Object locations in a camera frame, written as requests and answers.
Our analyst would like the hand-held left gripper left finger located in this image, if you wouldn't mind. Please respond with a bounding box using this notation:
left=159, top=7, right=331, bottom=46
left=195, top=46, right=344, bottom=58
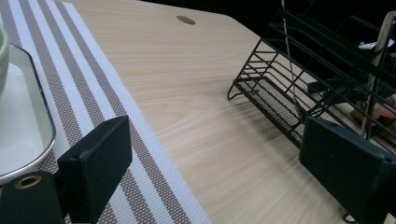
left=57, top=115, right=134, bottom=224

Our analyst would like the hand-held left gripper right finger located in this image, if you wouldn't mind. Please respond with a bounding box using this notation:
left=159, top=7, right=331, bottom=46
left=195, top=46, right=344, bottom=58
left=299, top=116, right=396, bottom=224

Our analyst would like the silver metal utensil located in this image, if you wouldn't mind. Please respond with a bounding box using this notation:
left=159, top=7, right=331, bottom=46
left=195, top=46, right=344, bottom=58
left=360, top=10, right=396, bottom=140

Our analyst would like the striped woven placemat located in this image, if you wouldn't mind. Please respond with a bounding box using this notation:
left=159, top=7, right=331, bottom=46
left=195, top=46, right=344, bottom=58
left=0, top=0, right=213, bottom=224

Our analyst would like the white rectangular tray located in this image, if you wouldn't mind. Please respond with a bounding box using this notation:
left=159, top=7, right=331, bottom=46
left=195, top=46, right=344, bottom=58
left=0, top=44, right=57, bottom=186

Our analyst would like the green bowl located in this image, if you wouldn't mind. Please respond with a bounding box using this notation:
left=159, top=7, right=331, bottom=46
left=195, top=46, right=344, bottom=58
left=0, top=23, right=10, bottom=95

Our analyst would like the black wire dish rack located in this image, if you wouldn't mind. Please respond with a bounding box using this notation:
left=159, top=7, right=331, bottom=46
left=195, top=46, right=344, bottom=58
left=227, top=7, right=396, bottom=224

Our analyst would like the round brown cable grommet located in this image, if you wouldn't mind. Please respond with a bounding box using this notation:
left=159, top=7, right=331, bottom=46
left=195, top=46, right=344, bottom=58
left=176, top=15, right=197, bottom=26

